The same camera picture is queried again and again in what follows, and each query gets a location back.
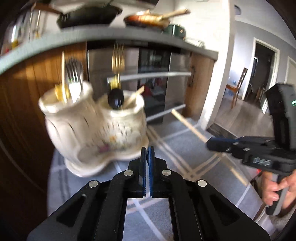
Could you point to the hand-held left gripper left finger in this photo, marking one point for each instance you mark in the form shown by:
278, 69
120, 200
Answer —
143, 176

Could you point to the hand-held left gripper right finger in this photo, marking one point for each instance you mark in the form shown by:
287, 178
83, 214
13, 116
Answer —
152, 176

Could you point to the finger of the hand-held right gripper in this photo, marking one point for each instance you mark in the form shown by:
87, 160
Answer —
219, 146
224, 140

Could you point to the wooden chopstick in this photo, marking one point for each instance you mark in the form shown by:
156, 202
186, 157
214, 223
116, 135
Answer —
63, 69
134, 97
189, 126

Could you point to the white floral ceramic utensil holder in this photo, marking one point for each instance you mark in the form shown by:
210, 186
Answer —
92, 134

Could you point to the gold fork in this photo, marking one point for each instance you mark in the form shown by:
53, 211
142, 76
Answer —
118, 60

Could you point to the hanging metal utensils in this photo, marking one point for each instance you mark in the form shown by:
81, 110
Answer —
25, 27

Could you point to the person's right hand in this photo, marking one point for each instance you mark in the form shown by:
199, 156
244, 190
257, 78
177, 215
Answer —
270, 192

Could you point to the grey checked cloth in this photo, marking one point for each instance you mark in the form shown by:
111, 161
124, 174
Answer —
208, 180

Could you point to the wooden chair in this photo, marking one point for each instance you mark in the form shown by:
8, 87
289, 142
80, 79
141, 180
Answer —
238, 85

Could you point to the wooden cabinet panel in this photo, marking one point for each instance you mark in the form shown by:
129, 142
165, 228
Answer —
23, 115
203, 88

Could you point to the black spoon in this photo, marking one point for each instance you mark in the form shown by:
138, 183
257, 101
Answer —
115, 99

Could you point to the stainless steel oven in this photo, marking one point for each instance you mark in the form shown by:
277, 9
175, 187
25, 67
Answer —
157, 64

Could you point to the pale yellow utensil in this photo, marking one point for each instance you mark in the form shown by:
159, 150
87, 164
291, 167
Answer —
60, 92

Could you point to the green pot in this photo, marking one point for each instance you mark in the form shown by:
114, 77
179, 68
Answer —
174, 29

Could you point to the copper frying pan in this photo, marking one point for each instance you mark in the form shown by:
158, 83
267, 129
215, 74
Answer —
145, 19

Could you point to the grey speckled kitchen counter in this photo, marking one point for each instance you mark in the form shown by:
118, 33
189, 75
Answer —
69, 39

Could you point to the black frying pan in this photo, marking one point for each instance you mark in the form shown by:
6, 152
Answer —
90, 16

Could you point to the white door frame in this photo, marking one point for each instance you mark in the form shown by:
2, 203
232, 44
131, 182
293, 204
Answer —
254, 46

